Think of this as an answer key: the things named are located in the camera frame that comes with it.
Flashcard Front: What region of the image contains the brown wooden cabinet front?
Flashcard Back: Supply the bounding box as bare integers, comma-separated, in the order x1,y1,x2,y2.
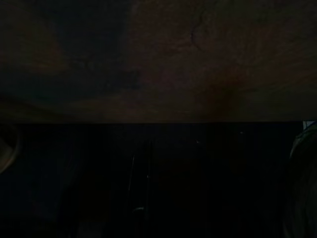
0,0,317,124

